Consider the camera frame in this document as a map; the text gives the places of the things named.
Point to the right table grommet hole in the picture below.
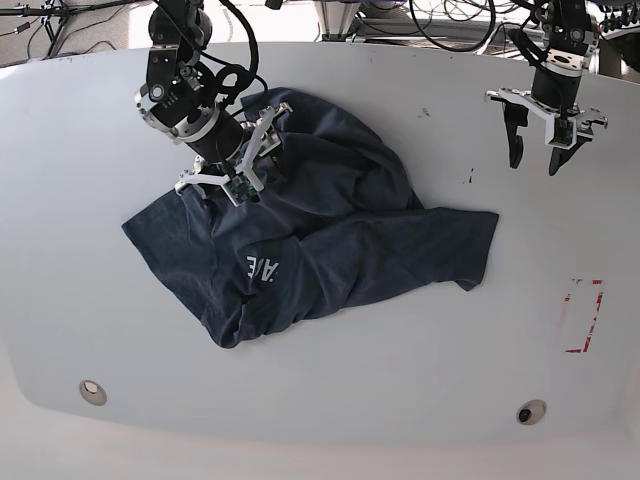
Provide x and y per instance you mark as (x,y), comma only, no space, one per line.
(531,412)

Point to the table grommet hole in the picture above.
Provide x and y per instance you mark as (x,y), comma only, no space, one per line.
(92,393)
(531,412)

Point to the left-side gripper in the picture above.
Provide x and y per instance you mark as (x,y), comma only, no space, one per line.
(517,104)

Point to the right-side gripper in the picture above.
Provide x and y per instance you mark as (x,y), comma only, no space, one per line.
(226,147)

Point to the left table grommet hole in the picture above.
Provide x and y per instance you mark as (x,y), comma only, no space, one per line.
(92,393)

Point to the left-side wrist camera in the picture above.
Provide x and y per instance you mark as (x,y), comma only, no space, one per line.
(563,133)

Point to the black tripod stand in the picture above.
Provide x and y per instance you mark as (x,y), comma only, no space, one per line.
(53,17)

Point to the metal frame post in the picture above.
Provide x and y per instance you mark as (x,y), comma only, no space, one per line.
(335,18)

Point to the red tape rectangle marking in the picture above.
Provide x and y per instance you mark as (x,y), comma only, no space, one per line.
(580,311)

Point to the right-side robot arm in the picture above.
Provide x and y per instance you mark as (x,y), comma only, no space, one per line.
(186,101)

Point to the right-side wrist camera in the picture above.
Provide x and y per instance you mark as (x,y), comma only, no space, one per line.
(239,189)

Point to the left-side robot arm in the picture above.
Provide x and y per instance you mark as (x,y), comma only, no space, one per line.
(569,36)

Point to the grey table leg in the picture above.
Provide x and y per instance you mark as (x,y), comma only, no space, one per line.
(610,61)

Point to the dark blue T-shirt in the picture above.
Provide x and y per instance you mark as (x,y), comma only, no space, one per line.
(337,225)

